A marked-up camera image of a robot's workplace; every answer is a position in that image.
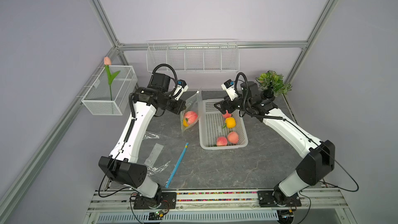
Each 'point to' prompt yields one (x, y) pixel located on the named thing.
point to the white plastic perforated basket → (211, 126)
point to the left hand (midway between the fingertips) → (184, 107)
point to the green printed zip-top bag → (192, 103)
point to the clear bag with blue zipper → (163, 156)
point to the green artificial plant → (272, 81)
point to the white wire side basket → (108, 95)
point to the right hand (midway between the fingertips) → (219, 100)
